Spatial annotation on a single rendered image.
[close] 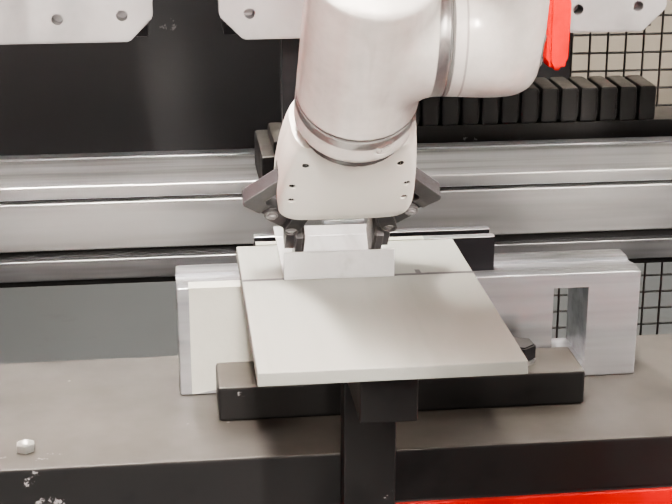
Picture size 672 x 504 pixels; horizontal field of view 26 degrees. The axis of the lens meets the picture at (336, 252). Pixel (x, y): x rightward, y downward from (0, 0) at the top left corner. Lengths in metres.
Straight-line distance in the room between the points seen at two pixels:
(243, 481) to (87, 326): 2.69
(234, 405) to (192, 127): 0.59
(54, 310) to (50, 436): 2.76
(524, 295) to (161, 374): 0.32
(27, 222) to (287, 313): 0.46
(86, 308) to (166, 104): 2.27
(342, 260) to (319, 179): 0.10
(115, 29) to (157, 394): 0.31
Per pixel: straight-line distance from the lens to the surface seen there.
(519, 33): 0.92
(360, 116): 0.94
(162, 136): 1.70
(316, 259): 1.11
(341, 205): 1.06
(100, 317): 3.86
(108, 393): 1.24
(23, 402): 1.23
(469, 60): 0.92
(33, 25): 1.12
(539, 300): 1.24
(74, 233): 1.45
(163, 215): 1.44
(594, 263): 1.26
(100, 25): 1.12
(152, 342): 3.68
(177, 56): 1.68
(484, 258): 1.23
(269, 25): 1.12
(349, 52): 0.89
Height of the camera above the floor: 1.38
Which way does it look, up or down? 19 degrees down
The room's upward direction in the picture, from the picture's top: straight up
